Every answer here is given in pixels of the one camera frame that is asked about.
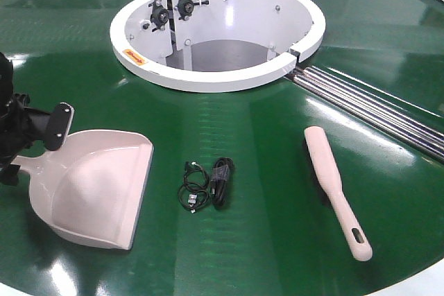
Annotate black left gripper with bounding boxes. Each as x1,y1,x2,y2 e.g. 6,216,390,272
0,94,74,186

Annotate pink plastic dustpan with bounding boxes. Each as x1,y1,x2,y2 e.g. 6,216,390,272
13,129,154,250

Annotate thin black wire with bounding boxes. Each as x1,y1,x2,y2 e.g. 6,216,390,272
178,161,211,214

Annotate thick black cable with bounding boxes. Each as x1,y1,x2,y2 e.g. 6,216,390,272
210,157,235,211

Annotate pink hand broom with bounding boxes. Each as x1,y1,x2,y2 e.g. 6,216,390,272
304,126,373,261

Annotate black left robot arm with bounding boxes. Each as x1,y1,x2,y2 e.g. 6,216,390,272
1,55,74,186

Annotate right steel conveyor rollers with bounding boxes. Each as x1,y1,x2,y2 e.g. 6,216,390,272
285,67,443,163

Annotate orange warning sticker front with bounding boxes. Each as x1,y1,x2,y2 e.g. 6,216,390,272
123,49,147,66

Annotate left black bearing mount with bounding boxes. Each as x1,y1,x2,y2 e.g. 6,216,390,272
150,0,169,32

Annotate black bearing mount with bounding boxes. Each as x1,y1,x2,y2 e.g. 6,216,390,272
176,0,210,21
150,0,169,32

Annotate right black bearing mount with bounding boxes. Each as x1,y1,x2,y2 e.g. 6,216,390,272
176,0,210,21

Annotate white central ring housing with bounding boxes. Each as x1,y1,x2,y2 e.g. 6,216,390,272
110,0,326,93

